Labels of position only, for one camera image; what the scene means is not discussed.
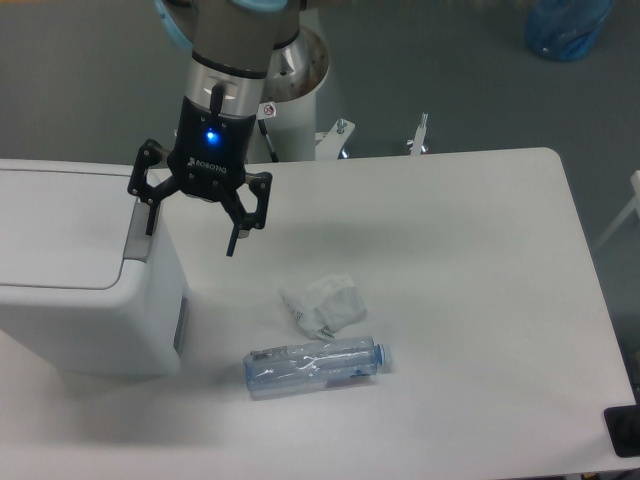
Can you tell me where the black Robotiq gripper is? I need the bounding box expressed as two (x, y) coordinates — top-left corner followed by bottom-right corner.
(126, 94), (274, 258)

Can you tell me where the white push-lid trash can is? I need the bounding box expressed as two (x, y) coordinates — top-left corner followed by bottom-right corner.
(1, 159), (189, 376)

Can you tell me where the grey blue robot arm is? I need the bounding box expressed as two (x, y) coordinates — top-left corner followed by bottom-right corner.
(127, 1), (300, 254)

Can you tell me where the crumpled white paper wrapper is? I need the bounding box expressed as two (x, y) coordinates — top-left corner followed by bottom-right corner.
(278, 273), (367, 341)

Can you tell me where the levelling bolt foot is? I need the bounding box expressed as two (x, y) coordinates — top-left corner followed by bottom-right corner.
(406, 112), (429, 156)

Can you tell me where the crushed clear plastic bottle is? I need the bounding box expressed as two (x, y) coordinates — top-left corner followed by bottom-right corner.
(243, 336), (393, 399)

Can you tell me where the blue plastic bag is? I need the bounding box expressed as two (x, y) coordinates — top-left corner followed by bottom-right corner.
(523, 0), (616, 62)

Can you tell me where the black device at table edge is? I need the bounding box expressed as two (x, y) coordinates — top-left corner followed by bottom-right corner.
(604, 405), (639, 458)

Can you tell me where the black cable on pedestal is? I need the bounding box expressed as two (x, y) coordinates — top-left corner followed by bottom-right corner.
(257, 117), (280, 164)

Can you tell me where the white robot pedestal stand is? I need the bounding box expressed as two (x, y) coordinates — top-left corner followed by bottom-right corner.
(247, 27), (355, 164)

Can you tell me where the white frame at right edge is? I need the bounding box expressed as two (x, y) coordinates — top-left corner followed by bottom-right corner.
(595, 170), (640, 249)

